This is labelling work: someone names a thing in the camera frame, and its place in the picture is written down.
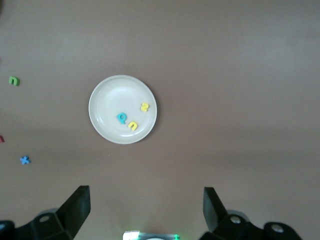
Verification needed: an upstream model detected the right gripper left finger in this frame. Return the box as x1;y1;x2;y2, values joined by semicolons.
14;185;91;240

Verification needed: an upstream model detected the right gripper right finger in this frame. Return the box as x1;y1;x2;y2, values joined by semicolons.
199;186;266;240

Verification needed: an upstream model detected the yellow foam letter u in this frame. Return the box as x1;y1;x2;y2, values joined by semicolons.
127;120;140;132

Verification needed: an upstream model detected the teal foam letter a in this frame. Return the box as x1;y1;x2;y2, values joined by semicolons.
116;112;128;125

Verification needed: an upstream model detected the beige round plate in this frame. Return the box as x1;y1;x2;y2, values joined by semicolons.
88;74;158;145

